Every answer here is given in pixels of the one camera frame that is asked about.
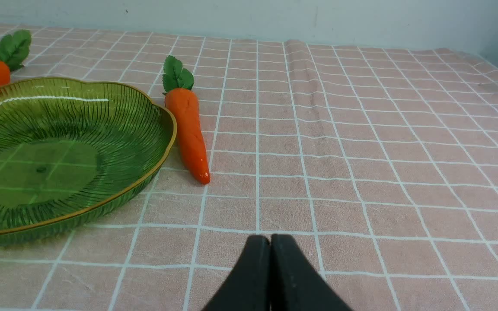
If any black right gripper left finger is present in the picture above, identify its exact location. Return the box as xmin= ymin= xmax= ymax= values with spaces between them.
xmin=203 ymin=235 xmax=271 ymax=311

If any orange toy carrot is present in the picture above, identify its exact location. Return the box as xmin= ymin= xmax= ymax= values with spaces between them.
xmin=162 ymin=55 xmax=210 ymax=184
xmin=0 ymin=29 xmax=32 ymax=86

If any green glass plate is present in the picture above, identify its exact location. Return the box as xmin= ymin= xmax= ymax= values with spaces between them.
xmin=0 ymin=77 xmax=177 ymax=247

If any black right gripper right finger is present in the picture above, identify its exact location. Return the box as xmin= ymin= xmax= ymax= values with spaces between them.
xmin=271 ymin=234 xmax=352 ymax=311

